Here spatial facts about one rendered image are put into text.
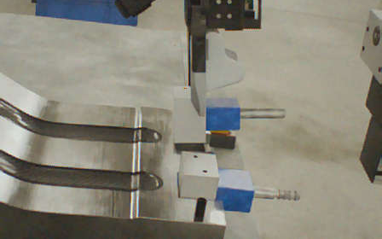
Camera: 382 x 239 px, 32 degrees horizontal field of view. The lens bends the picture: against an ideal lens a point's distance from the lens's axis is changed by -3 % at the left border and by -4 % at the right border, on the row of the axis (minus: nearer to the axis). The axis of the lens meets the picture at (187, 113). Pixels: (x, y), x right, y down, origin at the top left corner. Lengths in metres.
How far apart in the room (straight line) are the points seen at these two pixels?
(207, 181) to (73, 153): 0.16
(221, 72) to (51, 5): 3.25
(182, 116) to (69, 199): 0.18
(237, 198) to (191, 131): 0.12
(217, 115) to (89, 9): 3.21
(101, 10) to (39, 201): 3.33
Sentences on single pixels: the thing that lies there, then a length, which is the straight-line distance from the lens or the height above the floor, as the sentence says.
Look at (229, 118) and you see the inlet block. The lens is 0.79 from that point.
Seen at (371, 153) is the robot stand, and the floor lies 0.76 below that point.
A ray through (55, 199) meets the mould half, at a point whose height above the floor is 0.88.
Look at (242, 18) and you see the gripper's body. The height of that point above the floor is 1.05.
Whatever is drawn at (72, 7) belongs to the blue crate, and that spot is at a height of 0.14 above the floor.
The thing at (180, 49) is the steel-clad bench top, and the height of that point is 0.80.
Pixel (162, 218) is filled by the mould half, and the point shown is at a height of 0.89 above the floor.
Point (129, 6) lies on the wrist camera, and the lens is 0.76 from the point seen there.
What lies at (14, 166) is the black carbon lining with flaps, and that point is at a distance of 0.74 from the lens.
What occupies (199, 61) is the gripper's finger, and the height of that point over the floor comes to 1.00.
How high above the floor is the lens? 1.25
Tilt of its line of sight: 24 degrees down
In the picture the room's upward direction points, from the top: 9 degrees clockwise
